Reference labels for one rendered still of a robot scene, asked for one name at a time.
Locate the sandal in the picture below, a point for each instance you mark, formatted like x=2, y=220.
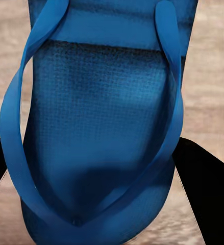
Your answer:
x=106, y=114

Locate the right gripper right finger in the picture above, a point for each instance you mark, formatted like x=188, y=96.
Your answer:
x=202, y=176

